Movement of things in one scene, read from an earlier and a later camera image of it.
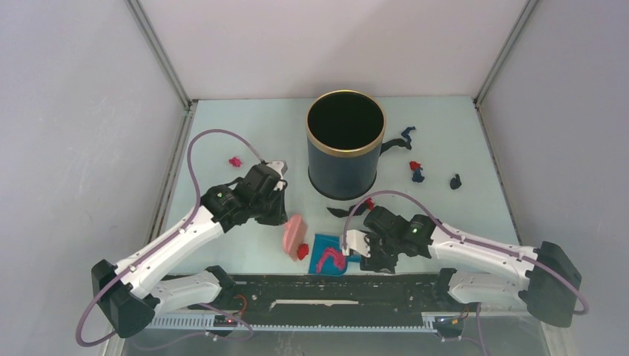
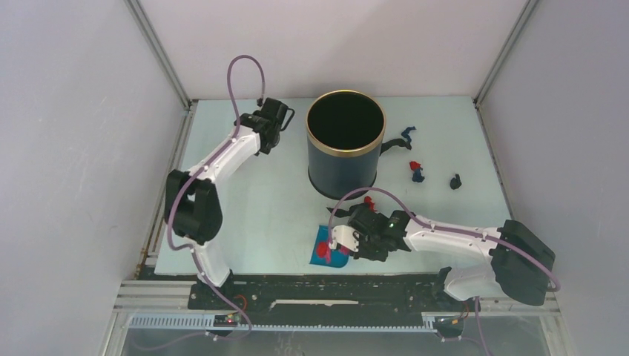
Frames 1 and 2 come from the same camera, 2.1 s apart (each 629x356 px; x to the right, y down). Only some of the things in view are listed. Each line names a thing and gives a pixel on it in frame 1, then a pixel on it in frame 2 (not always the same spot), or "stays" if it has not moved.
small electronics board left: [222, 321] stays
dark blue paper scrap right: [417, 176] stays
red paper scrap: [303, 251] → [321, 249]
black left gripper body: [268, 211] → [275, 143]
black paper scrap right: [455, 182] stays
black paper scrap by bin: [392, 142] stays
